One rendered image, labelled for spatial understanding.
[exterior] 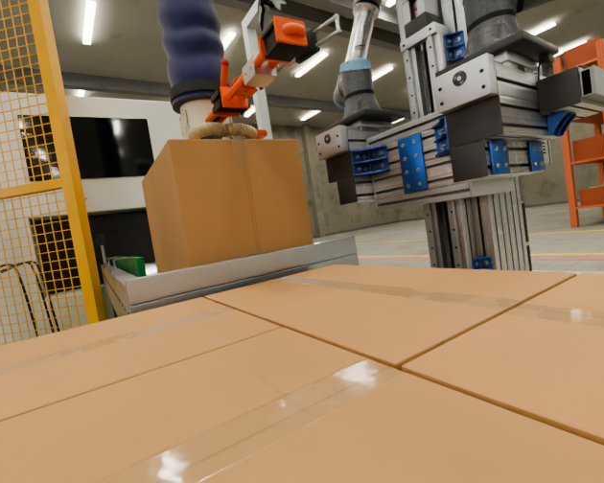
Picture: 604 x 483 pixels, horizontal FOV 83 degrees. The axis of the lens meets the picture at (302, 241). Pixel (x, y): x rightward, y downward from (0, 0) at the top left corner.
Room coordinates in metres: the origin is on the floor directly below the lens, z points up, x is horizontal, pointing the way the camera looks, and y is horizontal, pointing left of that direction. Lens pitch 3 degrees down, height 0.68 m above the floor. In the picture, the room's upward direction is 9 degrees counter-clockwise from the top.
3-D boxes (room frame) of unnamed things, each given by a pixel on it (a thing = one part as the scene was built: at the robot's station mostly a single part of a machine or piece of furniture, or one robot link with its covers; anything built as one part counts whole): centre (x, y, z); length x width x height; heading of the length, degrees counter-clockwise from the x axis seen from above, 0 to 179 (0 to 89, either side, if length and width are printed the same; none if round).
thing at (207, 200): (1.26, 0.29, 0.75); 0.60 x 0.40 x 0.40; 31
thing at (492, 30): (0.94, -0.59, 1.09); 0.15 x 0.15 x 0.10
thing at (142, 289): (0.97, 0.12, 0.58); 0.70 x 0.03 x 0.06; 122
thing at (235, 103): (1.07, 0.15, 1.08); 0.10 x 0.08 x 0.06; 121
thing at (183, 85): (1.28, 0.28, 1.19); 0.23 x 0.23 x 0.04
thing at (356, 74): (1.35, -0.31, 1.20); 0.13 x 0.12 x 0.14; 5
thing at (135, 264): (2.13, 1.16, 0.60); 1.60 x 0.11 x 0.09; 32
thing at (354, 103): (1.35, -0.31, 1.09); 0.15 x 0.15 x 0.10
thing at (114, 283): (1.79, 1.02, 0.50); 2.31 x 0.05 x 0.19; 32
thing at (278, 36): (0.77, -0.02, 1.08); 0.08 x 0.07 x 0.05; 31
